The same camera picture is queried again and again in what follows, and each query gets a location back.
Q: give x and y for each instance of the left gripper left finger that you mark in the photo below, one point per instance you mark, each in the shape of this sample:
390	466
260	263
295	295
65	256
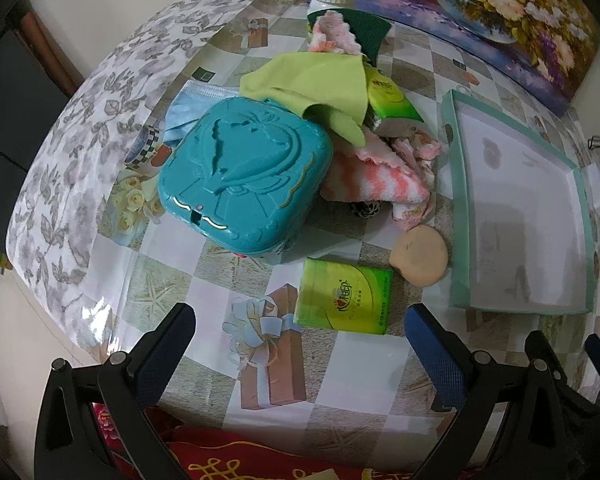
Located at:
68	441

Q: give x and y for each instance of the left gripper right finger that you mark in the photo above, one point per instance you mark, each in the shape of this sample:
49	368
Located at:
548	430

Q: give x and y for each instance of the round beige powder puff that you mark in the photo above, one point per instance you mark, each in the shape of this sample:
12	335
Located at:
420	256

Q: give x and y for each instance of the green tissue pack front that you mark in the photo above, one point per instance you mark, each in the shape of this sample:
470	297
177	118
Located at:
341	296

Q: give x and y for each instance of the green tissue pack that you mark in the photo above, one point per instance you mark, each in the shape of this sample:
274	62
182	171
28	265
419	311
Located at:
341	296
389	112

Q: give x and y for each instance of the pink striped fluffy towel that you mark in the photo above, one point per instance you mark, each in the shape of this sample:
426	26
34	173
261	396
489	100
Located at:
397	171

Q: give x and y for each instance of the blue face mask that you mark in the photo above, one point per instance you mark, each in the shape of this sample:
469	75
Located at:
192	101

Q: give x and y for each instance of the lime green cloth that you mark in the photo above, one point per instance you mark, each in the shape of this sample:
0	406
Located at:
328	88

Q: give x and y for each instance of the green yellow sponge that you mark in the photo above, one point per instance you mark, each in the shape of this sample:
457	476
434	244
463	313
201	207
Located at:
369	30

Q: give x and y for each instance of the pink floral cloth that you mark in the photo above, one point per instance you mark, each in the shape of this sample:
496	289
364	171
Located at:
331	34

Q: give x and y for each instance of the red embroidered cloth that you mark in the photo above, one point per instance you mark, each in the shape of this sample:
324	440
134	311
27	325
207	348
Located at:
210	453

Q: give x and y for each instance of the teal shallow box tray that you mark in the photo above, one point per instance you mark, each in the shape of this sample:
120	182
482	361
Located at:
522	234

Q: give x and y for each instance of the floral white tablecloth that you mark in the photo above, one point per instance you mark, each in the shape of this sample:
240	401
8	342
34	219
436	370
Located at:
54	223

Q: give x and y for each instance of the teal plastic toy case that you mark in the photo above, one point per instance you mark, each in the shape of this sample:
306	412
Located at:
246	176

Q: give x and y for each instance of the floral painting canvas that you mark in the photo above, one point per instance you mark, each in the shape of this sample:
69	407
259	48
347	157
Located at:
546	46

